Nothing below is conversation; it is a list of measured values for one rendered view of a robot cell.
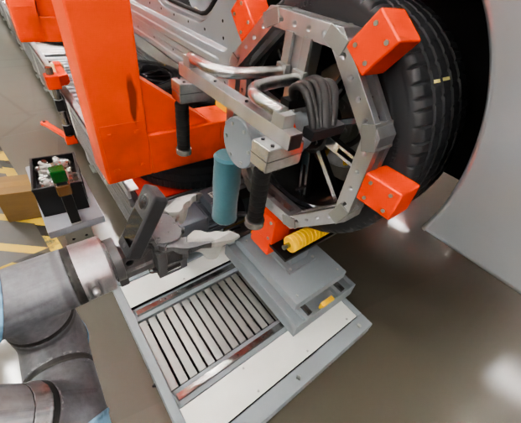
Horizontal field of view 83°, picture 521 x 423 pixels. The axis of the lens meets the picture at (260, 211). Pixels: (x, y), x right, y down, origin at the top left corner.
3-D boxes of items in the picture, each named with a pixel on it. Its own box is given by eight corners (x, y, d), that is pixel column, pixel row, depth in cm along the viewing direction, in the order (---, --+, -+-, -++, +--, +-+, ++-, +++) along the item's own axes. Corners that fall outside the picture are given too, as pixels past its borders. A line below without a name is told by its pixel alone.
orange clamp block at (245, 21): (276, 26, 79) (264, -8, 79) (252, 26, 75) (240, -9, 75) (262, 42, 85) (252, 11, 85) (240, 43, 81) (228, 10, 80)
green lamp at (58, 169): (69, 181, 89) (65, 169, 87) (54, 185, 87) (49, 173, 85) (65, 174, 91) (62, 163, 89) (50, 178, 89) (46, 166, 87)
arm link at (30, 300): (-15, 309, 44) (-52, 268, 37) (78, 273, 51) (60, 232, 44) (-7, 364, 39) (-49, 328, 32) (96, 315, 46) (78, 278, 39)
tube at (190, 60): (289, 82, 73) (297, 33, 66) (221, 91, 63) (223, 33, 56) (247, 60, 82) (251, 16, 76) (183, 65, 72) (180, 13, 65)
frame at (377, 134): (341, 255, 86) (438, 48, 51) (326, 264, 83) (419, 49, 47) (237, 164, 116) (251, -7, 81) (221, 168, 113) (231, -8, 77)
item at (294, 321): (349, 295, 136) (356, 282, 130) (292, 338, 117) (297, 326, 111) (279, 228, 164) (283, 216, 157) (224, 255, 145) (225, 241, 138)
